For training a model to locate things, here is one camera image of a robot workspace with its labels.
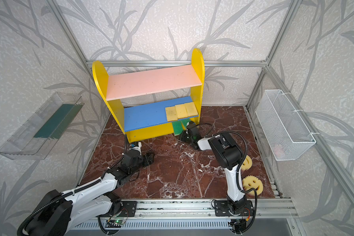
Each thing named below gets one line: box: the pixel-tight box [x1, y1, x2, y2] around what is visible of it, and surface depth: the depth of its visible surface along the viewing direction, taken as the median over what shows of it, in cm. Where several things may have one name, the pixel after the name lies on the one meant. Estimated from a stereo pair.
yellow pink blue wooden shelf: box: [91, 48, 206, 144], surface depth 84 cm
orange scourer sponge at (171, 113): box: [164, 105, 178, 122], surface depth 96 cm
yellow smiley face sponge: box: [241, 175, 264, 196], surface depth 81 cm
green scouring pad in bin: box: [33, 103, 85, 140], surface depth 67 cm
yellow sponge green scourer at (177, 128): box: [172, 120, 184, 137], surface depth 107 cm
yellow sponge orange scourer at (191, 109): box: [184, 101, 199, 117], surface depth 98 cm
